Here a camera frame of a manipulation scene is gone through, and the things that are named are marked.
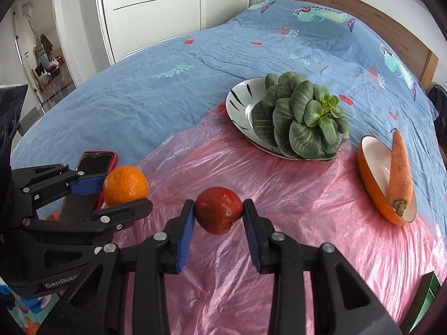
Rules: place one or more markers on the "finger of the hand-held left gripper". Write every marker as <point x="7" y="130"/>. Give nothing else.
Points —
<point x="122" y="211"/>
<point x="87" y="185"/>

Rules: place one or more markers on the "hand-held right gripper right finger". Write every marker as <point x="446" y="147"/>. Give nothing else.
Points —
<point x="252" y="240"/>

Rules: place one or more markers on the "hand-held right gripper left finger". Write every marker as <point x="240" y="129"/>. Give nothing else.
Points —
<point x="187" y="237"/>

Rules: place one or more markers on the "orange mandarin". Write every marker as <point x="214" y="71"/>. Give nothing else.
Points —
<point x="125" y="185"/>

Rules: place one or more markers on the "small red apple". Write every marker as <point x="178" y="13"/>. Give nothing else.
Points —
<point x="216" y="209"/>

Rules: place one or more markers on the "green tray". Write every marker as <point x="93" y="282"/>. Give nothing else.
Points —
<point x="424" y="296"/>

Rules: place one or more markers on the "person's left hand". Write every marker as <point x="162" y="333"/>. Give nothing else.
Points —
<point x="32" y="303"/>

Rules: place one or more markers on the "smartphone with red case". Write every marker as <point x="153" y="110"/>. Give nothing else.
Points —
<point x="96" y="162"/>

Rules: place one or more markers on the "pink plastic sheet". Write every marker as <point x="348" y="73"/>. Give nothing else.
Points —
<point x="279" y="188"/>

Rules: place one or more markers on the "pile of household bags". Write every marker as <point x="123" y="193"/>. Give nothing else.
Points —
<point x="49" y="69"/>

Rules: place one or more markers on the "green bok choy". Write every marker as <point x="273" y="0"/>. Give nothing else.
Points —
<point x="300" y="122"/>

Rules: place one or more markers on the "white leaf-patterned plate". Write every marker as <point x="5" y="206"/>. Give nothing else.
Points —
<point x="241" y="97"/>

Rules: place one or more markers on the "orange oval dish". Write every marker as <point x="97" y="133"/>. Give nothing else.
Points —
<point x="375" y="160"/>

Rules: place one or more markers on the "carrot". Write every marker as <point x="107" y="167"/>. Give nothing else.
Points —
<point x="400" y="167"/>

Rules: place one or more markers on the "white air conditioner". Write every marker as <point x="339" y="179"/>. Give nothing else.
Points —
<point x="27" y="10"/>

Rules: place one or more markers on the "white wardrobe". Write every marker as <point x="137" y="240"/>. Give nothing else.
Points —
<point x="157" y="14"/>

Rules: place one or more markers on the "wooden headboard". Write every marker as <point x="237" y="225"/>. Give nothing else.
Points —
<point x="349" y="3"/>

